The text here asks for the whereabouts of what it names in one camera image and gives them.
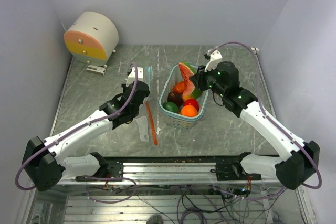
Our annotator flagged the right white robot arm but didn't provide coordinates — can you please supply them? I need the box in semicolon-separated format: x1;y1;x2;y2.
190;61;322;190

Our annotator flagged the watermelon slice toy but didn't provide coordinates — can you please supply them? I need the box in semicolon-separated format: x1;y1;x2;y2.
178;62;197;91

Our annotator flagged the green toy avocado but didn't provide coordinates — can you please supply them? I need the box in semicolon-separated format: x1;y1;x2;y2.
162;102;180;114

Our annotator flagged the clear zip top bag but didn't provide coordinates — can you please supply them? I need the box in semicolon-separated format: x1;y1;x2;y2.
135;66;158;146

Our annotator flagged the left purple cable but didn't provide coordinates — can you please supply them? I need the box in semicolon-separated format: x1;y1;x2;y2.
15;62;139;190

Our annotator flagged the purple cable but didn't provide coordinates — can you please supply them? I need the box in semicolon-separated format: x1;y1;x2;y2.
15;62;139;190
206;41;322;189

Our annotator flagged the small white wall clip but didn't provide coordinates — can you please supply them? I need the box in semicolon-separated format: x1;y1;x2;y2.
251;47;260;54

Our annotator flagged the orange toy fruit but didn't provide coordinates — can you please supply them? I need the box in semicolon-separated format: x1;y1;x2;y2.
180;105;198;117

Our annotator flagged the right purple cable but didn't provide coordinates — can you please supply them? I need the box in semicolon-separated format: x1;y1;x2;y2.
206;41;322;189

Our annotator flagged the light blue plastic basket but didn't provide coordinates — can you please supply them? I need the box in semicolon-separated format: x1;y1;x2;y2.
157;63;209;129

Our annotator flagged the round cream drawer box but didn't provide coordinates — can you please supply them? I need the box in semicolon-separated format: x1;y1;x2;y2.
64;11;119;67

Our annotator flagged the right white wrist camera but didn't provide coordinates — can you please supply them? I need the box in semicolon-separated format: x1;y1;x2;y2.
204;50;223;72

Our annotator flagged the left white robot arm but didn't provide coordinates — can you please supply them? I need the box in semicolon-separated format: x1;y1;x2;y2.
20;81;150;191

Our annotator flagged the green yellow toy mango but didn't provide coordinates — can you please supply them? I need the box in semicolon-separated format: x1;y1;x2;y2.
182;88;202;101

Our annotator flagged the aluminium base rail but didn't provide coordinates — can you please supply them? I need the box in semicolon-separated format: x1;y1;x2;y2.
62;162;289;184

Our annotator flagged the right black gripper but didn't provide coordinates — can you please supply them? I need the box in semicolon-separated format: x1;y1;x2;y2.
191;62;227;98

